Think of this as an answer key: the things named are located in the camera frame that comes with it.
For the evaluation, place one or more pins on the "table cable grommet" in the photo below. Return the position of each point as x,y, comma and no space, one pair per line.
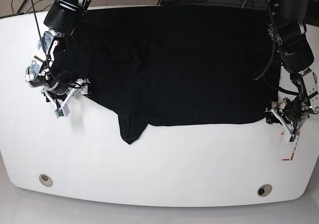
45,180
264,190

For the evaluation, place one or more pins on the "red tape rectangle marking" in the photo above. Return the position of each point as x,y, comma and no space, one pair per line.
287,149

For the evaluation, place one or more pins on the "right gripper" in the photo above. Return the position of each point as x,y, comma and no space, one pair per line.
59,95

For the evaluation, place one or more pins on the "right table cable grommet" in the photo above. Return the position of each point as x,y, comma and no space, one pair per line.
264,190

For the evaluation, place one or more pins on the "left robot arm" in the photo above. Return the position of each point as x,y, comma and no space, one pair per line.
288,30

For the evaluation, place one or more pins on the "left table cable grommet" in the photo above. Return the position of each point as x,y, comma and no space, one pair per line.
45,180

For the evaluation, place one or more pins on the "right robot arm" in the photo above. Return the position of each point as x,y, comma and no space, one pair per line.
61,21

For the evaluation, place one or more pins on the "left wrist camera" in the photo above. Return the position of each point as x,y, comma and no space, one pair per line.
292,139

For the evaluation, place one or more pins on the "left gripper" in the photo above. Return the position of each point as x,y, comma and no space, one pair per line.
291,117

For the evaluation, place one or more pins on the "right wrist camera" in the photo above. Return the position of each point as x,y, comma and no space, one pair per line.
62,112

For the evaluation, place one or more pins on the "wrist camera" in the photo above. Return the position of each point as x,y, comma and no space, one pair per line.
62,112
292,139

